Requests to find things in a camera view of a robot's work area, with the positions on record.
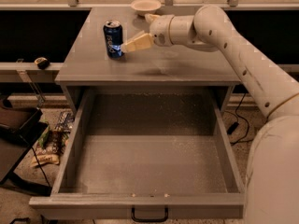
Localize grey cabinet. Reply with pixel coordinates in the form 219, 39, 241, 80
54, 6, 242, 117

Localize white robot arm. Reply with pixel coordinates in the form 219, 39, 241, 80
121, 5, 299, 224

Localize snack bags on floor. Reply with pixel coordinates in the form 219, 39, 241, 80
30, 111, 75, 167

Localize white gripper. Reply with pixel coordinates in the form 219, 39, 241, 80
121, 13, 174, 53

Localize black power cable with adapter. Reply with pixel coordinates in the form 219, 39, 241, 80
224, 91, 250, 147

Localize black drawer handle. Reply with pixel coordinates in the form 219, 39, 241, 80
131, 207, 169, 223

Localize black tape measure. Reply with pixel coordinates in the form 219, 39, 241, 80
35, 57, 50, 70

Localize blue pepsi can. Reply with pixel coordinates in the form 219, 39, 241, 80
103, 20, 123, 59

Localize open grey top drawer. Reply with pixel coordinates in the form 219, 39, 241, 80
29, 89, 244, 220

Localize white paper bowl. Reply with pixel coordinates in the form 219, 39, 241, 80
131, 0, 162, 16

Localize metal railing frame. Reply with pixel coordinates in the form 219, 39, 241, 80
0, 0, 299, 86

